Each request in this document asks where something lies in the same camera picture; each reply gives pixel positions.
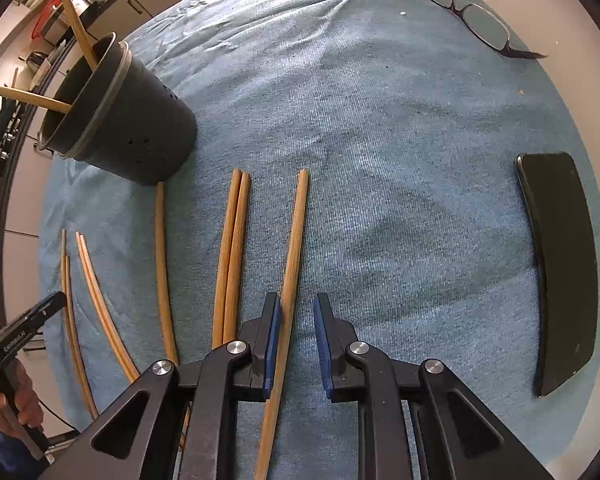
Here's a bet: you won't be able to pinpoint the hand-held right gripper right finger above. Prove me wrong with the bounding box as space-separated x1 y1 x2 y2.
313 292 556 480

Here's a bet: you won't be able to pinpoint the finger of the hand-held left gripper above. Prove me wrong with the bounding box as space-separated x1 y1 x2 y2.
26 290 67 323

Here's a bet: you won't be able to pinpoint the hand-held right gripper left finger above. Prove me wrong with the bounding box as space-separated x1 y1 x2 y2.
40 292 283 480

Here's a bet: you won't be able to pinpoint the thin wooden chopstick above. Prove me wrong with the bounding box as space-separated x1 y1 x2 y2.
64 255 100 420
59 229 71 291
80 232 141 380
75 232 133 383

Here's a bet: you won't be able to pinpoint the black perforated utensil holder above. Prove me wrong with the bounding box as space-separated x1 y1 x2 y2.
36 32 198 186

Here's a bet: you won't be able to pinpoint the person's left hand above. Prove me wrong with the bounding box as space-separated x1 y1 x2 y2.
0 361 46 430

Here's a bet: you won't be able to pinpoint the person's blue clothing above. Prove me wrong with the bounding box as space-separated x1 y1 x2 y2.
0 427 36 476

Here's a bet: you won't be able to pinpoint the blue towel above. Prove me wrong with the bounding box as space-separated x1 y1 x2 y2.
37 0 600 480

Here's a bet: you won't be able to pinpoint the black frying pan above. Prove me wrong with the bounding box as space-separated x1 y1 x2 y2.
0 95 18 153

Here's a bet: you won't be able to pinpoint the black smartphone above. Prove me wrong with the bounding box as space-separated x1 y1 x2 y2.
515 151 598 398

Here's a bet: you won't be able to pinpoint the red basin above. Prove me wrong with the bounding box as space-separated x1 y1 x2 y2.
32 0 66 38

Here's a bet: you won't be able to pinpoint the black eyeglasses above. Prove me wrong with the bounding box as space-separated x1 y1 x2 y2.
419 0 548 59

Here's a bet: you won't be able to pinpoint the black cable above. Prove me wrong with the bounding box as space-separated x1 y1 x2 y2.
39 399 80 433

